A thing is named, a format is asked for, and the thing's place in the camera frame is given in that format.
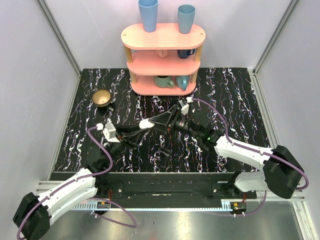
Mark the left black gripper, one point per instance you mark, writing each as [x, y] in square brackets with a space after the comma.
[120, 137]

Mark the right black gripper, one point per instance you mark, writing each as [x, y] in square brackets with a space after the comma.
[163, 119]

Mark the white earbuds charging case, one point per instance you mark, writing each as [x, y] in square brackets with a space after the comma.
[146, 124]

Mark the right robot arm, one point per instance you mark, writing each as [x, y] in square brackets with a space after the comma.
[278, 170]

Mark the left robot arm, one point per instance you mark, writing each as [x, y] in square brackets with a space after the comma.
[36, 213]

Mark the small black clip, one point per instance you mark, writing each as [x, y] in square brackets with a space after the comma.
[165, 152]

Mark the green ceramic mug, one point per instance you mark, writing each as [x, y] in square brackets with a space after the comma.
[163, 81]

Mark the gold bowl with dark rim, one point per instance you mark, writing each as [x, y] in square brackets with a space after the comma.
[101, 98]

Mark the light blue ceramic mug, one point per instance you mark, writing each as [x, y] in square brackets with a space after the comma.
[182, 81]

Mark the pink three-tier wooden shelf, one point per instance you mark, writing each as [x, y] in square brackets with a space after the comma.
[144, 64]

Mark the pink mug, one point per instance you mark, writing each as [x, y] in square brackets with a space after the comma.
[162, 53]

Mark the dark blue mug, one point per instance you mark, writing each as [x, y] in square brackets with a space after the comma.
[185, 53]

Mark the right blue plastic tumbler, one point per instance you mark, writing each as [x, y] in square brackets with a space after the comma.
[185, 18]

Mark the blue plastic tumbler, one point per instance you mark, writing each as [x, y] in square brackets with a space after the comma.
[149, 13]
[185, 18]

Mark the left blue plastic tumbler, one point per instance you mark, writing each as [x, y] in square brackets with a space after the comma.
[149, 13]

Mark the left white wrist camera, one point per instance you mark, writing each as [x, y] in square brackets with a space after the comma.
[109, 132]

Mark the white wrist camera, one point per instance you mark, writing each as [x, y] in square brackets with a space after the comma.
[184, 105]
[109, 132]

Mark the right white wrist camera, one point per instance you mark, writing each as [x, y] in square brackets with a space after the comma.
[184, 105]

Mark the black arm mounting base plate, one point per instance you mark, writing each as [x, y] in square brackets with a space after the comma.
[119, 185]

